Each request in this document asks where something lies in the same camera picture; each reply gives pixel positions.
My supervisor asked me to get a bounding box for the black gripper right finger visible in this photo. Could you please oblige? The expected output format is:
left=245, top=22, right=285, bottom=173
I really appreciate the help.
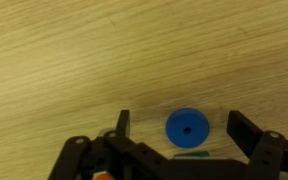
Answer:
left=226, top=110, right=263, bottom=159

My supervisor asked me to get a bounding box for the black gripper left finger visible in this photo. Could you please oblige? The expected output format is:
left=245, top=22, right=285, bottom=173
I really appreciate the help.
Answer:
left=116, top=110, right=130, bottom=136

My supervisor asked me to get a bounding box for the round blue block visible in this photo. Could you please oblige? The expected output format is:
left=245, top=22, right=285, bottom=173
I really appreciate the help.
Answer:
left=165, top=108, right=210, bottom=148

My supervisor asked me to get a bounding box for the round orange block near bowl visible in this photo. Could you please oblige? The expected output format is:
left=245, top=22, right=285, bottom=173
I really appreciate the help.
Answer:
left=94, top=174, right=114, bottom=180

